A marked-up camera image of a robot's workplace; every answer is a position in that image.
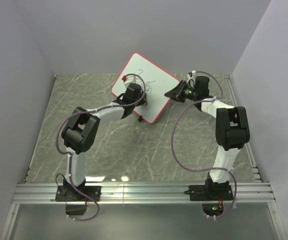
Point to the aluminium mounting rail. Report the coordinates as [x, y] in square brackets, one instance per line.
[140, 193]

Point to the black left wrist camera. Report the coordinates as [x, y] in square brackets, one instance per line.
[133, 90]

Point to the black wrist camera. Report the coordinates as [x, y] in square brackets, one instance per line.
[133, 90]
[201, 90]

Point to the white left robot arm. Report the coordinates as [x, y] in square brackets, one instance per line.
[80, 131]

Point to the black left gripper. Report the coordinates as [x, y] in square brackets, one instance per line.
[142, 102]

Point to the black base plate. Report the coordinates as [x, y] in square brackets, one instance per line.
[198, 193]
[65, 194]

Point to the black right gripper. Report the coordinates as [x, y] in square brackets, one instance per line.
[176, 93]

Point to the pink framed whiteboard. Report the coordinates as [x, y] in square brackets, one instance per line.
[157, 82]

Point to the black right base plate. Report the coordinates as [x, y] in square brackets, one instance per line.
[198, 193]

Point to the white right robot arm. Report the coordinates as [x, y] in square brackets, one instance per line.
[231, 131]

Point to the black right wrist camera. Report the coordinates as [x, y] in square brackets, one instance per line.
[201, 90]

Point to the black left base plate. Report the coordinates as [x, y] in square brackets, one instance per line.
[65, 194]

